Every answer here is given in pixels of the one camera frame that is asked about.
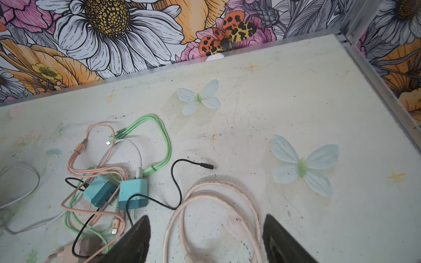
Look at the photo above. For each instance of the teal charger plug light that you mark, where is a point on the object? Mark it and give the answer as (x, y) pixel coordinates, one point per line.
(132, 193)

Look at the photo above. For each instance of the white paper butterfly near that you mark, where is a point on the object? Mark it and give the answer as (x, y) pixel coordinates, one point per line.
(294, 167)

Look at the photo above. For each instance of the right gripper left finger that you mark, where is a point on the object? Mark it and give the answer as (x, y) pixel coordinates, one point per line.
(133, 246)

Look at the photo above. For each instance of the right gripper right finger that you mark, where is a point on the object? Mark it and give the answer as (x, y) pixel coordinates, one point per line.
(280, 246)

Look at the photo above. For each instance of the white paper butterfly far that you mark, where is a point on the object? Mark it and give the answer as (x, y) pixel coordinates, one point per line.
(193, 100)

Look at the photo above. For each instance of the pink charger plug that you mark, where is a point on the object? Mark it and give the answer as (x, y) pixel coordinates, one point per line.
(83, 247)

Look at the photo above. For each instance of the white paper butterfly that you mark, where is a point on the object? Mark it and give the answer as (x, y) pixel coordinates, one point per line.
(193, 100)
(294, 167)

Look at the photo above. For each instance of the teal charger plug dark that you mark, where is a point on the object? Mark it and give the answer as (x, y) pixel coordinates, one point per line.
(99, 191)

